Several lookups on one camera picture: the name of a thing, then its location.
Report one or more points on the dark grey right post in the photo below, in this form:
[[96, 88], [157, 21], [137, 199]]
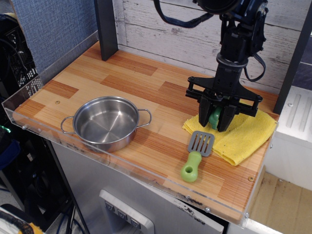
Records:
[[295, 61]]

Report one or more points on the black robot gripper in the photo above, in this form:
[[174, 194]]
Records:
[[223, 90]]

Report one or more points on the green toy pepper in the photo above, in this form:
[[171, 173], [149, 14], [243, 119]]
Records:
[[214, 117]]

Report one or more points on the small stainless steel pot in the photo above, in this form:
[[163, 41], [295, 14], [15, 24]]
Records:
[[105, 123]]

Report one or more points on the white toy sink unit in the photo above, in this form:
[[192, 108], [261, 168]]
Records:
[[289, 156]]

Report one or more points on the yellow folded towel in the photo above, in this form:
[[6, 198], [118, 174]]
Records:
[[242, 138]]

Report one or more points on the clear acrylic table guard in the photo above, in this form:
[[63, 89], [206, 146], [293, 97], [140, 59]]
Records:
[[145, 175]]

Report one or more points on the dark grey post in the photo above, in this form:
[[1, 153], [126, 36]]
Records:
[[295, 61], [106, 28]]

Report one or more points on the dark grey left post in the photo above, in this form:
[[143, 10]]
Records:
[[106, 28]]

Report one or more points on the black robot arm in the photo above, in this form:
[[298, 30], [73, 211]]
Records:
[[242, 36]]

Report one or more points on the black plastic crate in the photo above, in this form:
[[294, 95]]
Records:
[[16, 62]]

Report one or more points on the grey spatula with green handle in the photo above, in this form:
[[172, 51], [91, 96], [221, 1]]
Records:
[[200, 146]]

